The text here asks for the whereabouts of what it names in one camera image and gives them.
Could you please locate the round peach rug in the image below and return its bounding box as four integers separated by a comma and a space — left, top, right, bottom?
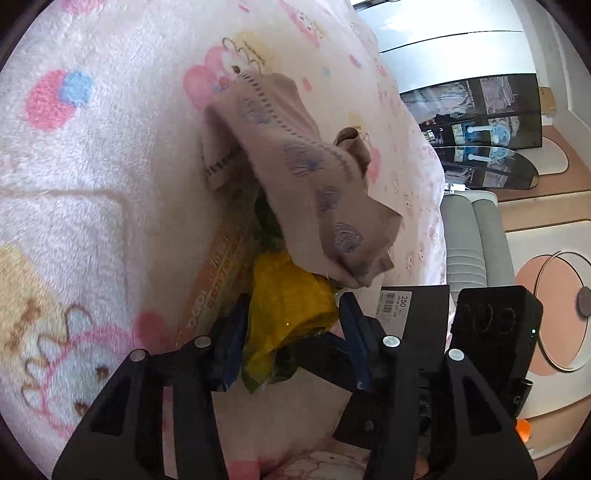
513, 253, 591, 374

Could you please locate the black box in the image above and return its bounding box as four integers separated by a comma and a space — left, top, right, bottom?
379, 285, 451, 365

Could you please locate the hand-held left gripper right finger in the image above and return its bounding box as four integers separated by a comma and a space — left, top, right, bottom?
339, 292, 539, 480

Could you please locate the yellow plastic wrapper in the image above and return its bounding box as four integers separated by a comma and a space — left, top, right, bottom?
240, 253, 340, 393

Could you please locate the green plastic wrapper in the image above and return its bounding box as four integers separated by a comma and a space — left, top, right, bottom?
253, 191, 289, 254

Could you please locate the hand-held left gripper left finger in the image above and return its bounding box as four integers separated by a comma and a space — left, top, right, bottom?
52, 295, 252, 480

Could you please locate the orange printed paper packet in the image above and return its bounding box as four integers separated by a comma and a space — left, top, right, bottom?
178, 217, 259, 347

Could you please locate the grey sofa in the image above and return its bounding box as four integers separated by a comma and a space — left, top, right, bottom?
441, 190, 517, 289

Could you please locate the pink patterned sock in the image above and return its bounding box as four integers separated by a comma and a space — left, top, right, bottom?
333, 127, 374, 181
202, 71, 403, 289

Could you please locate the glass display cabinet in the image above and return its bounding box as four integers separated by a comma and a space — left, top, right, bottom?
399, 71, 543, 190

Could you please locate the pink printed blanket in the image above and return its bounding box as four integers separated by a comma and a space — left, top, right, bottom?
0, 0, 448, 480

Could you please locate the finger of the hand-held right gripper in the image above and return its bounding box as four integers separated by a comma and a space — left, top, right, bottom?
277, 333, 384, 450

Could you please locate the white glossy cabinet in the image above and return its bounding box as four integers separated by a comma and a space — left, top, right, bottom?
355, 0, 541, 93

